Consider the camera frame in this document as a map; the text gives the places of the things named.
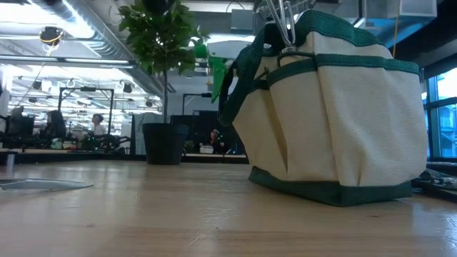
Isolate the green potted tree black pot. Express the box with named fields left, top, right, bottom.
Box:
left=117, top=0, right=210, bottom=166

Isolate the cream canvas gardening bag green trim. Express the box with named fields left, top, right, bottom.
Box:
left=217, top=9, right=429, bottom=208

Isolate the yellow cable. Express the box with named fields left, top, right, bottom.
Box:
left=391, top=0, right=401, bottom=60

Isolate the person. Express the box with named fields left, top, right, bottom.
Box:
left=91, top=113, right=108, bottom=137
left=44, top=109, right=68, bottom=143
left=209, top=128, right=228, bottom=155

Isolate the orange black ceiling cable reel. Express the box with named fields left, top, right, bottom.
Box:
left=39, top=26, right=65, bottom=46

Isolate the white ceiling ventilation box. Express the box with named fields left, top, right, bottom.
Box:
left=356, top=0, right=438, bottom=21

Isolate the long ceiling light bar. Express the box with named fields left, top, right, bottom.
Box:
left=0, top=54, right=137, bottom=70

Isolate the grey cabinet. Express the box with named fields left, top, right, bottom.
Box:
left=129, top=112, right=164, bottom=156

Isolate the green plastic spray bottle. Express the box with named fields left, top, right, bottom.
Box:
left=194, top=39, right=253, bottom=104

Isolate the black background robot station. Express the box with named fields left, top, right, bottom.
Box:
left=0, top=106, right=39, bottom=151

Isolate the black gantry frame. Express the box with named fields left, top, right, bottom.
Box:
left=55, top=86, right=116, bottom=137

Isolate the ribbed silver ceiling duct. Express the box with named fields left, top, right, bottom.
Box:
left=30, top=0, right=169, bottom=99

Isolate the black table frame extrusion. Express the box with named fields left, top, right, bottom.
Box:
left=0, top=149, right=457, bottom=173

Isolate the black equipment rack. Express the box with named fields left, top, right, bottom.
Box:
left=170, top=110, right=247, bottom=156

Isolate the black-framed window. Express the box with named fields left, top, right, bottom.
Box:
left=423, top=66, right=457, bottom=162

